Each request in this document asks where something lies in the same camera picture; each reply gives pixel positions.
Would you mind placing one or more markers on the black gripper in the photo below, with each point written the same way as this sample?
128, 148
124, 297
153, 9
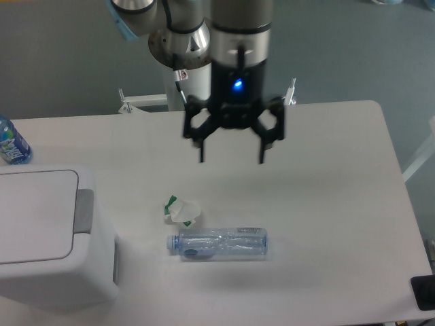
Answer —
235, 103

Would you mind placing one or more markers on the white push-lid trash can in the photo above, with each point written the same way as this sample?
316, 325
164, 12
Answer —
58, 247

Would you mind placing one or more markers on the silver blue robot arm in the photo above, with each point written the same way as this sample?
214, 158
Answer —
213, 55

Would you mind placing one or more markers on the crumpled white green wrapper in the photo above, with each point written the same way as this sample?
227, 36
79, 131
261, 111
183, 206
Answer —
181, 212

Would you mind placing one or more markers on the clear empty plastic bottle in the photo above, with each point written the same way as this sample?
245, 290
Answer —
219, 244

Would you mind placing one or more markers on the blue labelled drink bottle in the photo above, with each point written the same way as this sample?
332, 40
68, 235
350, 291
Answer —
14, 148

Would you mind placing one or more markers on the black device at table edge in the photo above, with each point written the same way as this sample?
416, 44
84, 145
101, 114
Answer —
423, 289

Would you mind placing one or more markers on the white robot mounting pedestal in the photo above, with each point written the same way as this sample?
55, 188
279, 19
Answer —
131, 104

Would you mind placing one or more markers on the white table leg frame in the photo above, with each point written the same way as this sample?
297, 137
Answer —
423, 153

